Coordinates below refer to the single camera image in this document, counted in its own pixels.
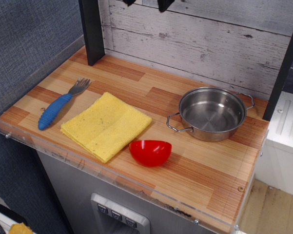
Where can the black right post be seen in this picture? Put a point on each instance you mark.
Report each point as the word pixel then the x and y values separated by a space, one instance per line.
pixel 280 81

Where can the silver toy fridge cabinet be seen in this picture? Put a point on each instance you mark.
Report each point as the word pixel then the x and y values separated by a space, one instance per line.
pixel 74 187

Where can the blue handled fork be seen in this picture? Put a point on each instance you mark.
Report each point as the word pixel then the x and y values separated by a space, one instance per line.
pixel 51 112

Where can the stainless steel pot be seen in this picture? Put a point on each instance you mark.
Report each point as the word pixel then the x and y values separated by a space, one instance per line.
pixel 210 114

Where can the grey dispenser button panel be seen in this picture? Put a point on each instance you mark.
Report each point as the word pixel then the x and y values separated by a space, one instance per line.
pixel 113 218

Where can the red plastic bowl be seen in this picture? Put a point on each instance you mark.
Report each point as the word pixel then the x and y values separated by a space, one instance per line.
pixel 150 153

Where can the black post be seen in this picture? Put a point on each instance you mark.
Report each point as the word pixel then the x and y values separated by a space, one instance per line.
pixel 280 81
pixel 92 30

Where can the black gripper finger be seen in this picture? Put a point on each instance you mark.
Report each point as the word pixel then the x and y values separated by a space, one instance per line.
pixel 163 5
pixel 129 2

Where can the clear acrylic table guard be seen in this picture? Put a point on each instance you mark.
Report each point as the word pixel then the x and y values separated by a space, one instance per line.
pixel 204 182

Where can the white toy sink unit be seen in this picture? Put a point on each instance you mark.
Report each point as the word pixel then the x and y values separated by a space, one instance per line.
pixel 274 165

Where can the yellow folded cloth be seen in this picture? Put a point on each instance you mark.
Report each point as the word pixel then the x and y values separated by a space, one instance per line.
pixel 106 127

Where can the black left post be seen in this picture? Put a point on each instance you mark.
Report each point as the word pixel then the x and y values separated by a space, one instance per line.
pixel 92 30

